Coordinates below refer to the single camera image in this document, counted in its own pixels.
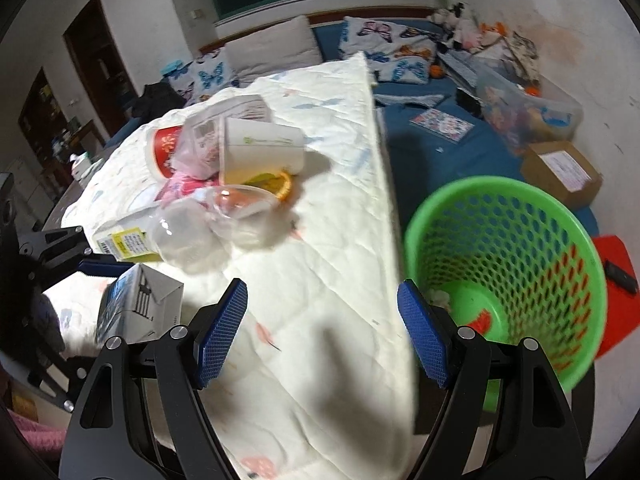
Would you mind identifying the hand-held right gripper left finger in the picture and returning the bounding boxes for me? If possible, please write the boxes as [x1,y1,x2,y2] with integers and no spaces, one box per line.
[59,277,249,480]

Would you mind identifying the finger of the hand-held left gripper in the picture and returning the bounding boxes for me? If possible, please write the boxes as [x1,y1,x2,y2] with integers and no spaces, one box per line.
[25,350,98,413]
[20,226,136,277]

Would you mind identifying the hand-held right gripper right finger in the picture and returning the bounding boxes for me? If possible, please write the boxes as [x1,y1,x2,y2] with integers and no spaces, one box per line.
[396,280,586,480]

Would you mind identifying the white box yellow label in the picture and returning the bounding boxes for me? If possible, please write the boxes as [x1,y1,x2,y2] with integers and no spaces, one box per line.
[90,207,163,263]

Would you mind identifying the small white blue box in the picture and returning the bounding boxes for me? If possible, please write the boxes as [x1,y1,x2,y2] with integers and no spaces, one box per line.
[95,262,185,346]

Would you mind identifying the clear plastic cup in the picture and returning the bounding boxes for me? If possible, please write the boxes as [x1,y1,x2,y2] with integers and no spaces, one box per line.
[150,200,211,276]
[207,185,281,248]

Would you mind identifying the pink wrapper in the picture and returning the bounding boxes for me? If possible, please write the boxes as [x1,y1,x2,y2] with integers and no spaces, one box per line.
[157,172,211,206]

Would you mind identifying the red paper cup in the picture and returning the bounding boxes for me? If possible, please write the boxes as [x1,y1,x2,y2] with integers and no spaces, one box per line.
[150,122,188,181]

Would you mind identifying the clear plastic bag pink print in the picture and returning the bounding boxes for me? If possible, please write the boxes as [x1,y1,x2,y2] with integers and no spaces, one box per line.
[172,110,226,178]

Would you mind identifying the orange peel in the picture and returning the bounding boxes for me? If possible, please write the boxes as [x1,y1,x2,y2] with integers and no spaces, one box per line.
[250,169,293,203]

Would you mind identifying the green plastic mesh basket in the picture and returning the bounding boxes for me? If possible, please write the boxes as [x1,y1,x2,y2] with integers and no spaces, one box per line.
[404,176,608,408]

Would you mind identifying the white paper cup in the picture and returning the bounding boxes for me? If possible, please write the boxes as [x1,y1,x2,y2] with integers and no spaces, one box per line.
[220,117,306,186]

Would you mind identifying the white printed carton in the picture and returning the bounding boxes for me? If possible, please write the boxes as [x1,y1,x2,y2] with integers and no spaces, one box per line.
[200,94,273,123]

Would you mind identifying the person's left forearm pink sleeve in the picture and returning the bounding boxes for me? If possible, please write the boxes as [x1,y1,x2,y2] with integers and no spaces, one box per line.
[0,395,68,480]

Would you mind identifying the crumpled white paper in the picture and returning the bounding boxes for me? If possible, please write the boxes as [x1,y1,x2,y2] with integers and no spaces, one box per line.
[425,287,453,311]

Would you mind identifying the dark wooden bookshelf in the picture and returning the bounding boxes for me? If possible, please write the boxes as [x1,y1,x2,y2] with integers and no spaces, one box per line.
[17,67,63,156]

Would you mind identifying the white quilt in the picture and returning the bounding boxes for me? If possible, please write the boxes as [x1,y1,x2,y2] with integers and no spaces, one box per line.
[60,52,418,480]

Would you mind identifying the blue bed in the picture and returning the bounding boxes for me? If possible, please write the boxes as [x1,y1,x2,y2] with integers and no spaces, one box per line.
[312,15,598,261]

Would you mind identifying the dark jacket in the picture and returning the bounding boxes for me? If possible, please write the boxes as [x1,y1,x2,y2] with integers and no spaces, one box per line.
[132,82,186,121]

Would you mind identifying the red plastic stool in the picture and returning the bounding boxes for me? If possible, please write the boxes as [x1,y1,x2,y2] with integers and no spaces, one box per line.
[592,235,638,358]

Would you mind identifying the brown cardboard box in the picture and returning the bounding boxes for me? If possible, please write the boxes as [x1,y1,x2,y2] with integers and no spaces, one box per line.
[520,140,603,211]

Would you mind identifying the black remote control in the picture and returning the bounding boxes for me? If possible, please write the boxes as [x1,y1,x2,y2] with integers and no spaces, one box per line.
[602,259,638,295]

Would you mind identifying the colourful printed booklet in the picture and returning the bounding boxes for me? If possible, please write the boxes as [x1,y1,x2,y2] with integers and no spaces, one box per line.
[410,107,475,143]

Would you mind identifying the small butterfly print pillow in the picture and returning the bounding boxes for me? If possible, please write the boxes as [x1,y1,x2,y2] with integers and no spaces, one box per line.
[167,49,241,106]

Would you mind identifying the white patterned cloth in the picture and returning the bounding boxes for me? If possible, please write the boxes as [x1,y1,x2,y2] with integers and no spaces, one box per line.
[374,91,447,110]

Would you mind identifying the black pouch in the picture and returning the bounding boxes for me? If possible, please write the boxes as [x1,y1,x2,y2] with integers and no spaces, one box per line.
[455,87,483,113]

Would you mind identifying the clear plastic storage bin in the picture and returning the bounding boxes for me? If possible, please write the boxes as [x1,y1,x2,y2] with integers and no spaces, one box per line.
[475,67,583,153]

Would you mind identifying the beige pillow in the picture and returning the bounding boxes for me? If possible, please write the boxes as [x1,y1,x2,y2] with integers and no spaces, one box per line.
[224,15,323,86]

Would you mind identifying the large butterfly print pillow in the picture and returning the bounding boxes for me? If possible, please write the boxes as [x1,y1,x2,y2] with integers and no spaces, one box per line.
[340,16,441,83]

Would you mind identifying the patterned cloth bag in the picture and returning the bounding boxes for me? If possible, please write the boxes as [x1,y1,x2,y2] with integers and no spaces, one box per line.
[505,32,541,86]

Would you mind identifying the orange plush toy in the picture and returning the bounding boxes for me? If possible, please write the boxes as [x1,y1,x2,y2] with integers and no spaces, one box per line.
[477,20,508,43]

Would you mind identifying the black white plush toy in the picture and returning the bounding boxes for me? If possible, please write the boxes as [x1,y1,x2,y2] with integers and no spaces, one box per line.
[430,2,481,48]

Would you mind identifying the brown wooden door frame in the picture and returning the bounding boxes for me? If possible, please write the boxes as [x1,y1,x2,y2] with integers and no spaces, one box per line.
[62,0,138,111]

